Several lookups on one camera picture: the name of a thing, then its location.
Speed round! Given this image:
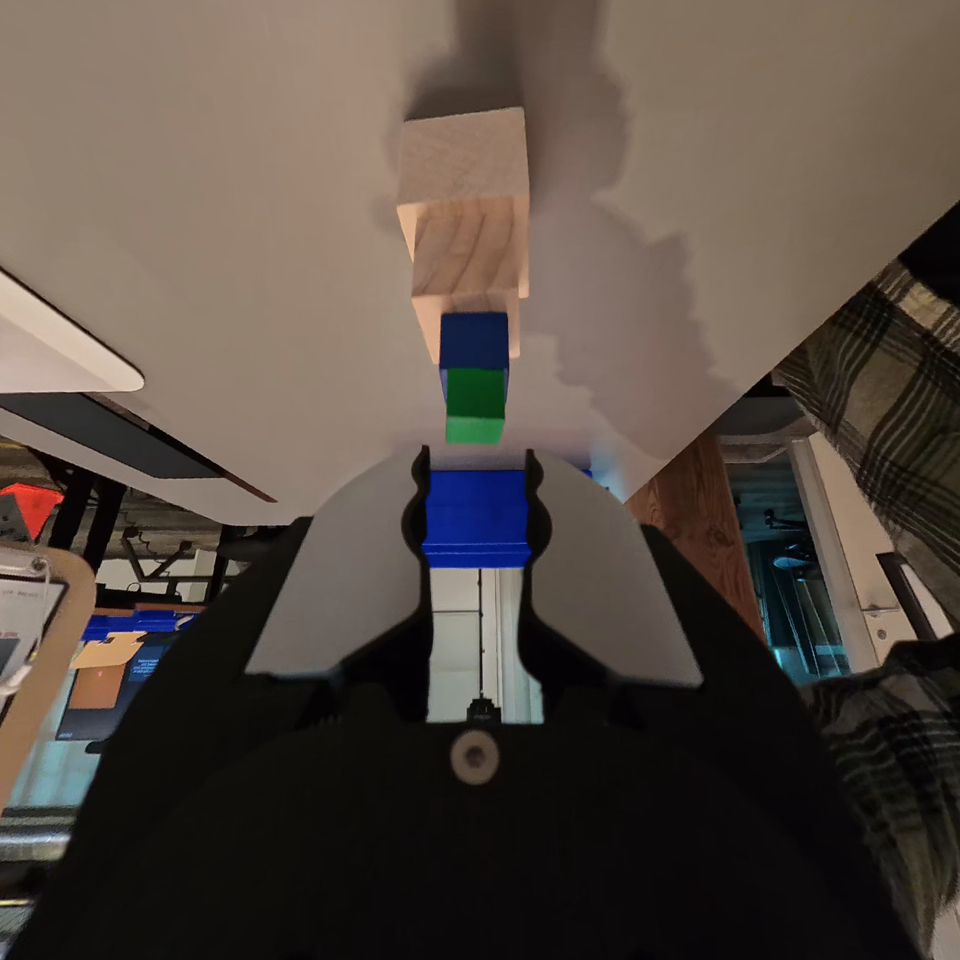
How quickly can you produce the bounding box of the white door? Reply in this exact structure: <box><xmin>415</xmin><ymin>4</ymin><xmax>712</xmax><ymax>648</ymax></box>
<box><xmin>787</xmin><ymin>435</ymin><xmax>939</xmax><ymax>672</ymax></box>

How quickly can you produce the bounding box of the white desk stand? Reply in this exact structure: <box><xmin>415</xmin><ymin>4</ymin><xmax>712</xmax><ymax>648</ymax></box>
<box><xmin>0</xmin><ymin>270</ymin><xmax>145</xmax><ymax>395</ymax></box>

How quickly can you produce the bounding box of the light wooden board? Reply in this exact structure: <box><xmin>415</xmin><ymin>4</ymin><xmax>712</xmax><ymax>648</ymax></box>
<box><xmin>0</xmin><ymin>543</ymin><xmax>99</xmax><ymax>811</ymax></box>

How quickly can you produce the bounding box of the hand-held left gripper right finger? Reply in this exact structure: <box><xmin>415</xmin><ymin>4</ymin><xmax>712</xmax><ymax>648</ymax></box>
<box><xmin>519</xmin><ymin>447</ymin><xmax>706</xmax><ymax>723</ymax></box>

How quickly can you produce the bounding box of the brown wooden panel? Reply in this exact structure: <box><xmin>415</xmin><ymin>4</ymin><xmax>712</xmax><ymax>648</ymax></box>
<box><xmin>626</xmin><ymin>433</ymin><xmax>768</xmax><ymax>642</ymax></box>

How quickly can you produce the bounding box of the small blue cube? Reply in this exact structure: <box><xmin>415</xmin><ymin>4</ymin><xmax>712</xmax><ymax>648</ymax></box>
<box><xmin>438</xmin><ymin>312</ymin><xmax>511</xmax><ymax>374</ymax></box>

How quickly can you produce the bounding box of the orange cone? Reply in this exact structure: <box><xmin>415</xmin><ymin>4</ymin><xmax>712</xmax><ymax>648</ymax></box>
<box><xmin>0</xmin><ymin>483</ymin><xmax>65</xmax><ymax>543</ymax></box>

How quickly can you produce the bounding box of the brown cardboard sheet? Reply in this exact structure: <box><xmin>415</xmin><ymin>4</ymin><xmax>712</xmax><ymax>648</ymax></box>
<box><xmin>71</xmin><ymin>632</ymin><xmax>151</xmax><ymax>671</ymax></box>

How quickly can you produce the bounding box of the small green cube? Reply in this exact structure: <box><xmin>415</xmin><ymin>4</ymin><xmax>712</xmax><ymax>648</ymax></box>
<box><xmin>444</xmin><ymin>366</ymin><xmax>513</xmax><ymax>445</ymax></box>

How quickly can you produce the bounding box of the blue plastic bin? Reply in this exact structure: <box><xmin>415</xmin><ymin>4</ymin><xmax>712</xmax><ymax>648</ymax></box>
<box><xmin>420</xmin><ymin>465</ymin><xmax>601</xmax><ymax>569</ymax></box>

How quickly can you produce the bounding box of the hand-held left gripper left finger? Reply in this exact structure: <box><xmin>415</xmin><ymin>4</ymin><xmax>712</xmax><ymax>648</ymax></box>
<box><xmin>244</xmin><ymin>444</ymin><xmax>436</xmax><ymax>723</ymax></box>

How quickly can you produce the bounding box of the large wooden cube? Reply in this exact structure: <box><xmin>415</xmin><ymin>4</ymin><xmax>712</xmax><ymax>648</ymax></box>
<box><xmin>396</xmin><ymin>106</ymin><xmax>532</xmax><ymax>264</ymax></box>

